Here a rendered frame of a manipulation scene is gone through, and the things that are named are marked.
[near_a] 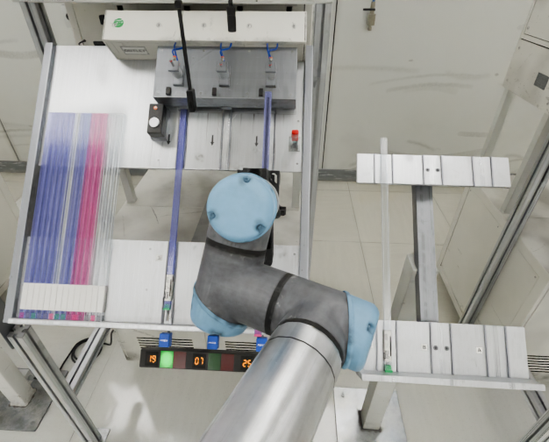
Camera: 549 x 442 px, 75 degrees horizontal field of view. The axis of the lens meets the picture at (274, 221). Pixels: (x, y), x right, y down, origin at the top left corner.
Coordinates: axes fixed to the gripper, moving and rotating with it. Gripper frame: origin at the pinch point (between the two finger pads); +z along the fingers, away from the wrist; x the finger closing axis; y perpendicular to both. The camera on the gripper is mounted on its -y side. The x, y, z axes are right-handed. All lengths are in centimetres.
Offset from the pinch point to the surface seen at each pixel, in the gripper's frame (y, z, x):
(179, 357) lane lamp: -34.9, 4.5, 18.8
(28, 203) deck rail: -1, 11, 58
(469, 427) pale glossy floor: -82, 55, -74
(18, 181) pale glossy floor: 4, 196, 205
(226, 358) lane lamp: -34.6, 4.6, 7.9
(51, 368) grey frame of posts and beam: -48, 21, 61
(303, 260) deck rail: -12.2, 8.1, -9.0
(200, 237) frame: -12.3, 41.2, 23.5
